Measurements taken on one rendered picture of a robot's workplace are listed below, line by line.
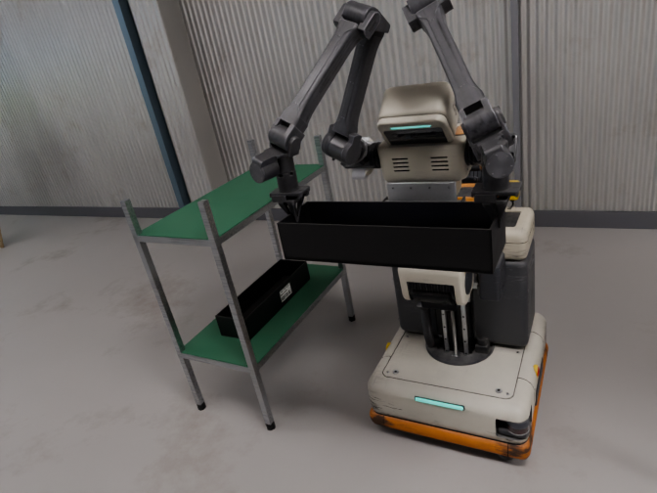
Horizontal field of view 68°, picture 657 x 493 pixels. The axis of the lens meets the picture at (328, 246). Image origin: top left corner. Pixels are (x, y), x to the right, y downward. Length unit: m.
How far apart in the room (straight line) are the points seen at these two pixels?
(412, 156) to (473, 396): 0.91
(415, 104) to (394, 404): 1.16
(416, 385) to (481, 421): 0.26
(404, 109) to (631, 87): 2.27
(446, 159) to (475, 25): 2.14
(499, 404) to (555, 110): 2.21
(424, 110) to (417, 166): 0.19
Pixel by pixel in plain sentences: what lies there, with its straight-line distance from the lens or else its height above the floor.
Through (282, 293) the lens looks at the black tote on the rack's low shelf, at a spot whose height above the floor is 0.42.
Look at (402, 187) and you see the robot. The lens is 1.58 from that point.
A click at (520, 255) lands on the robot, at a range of 1.91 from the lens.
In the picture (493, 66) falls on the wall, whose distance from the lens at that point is 3.59.
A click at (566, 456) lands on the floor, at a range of 2.17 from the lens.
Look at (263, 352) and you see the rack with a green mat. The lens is 2.22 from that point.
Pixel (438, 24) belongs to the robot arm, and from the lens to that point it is 1.29.
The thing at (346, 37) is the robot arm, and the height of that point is 1.55.
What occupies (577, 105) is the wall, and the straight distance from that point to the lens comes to 3.59.
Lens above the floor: 1.60
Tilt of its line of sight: 24 degrees down
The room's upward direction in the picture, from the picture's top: 11 degrees counter-clockwise
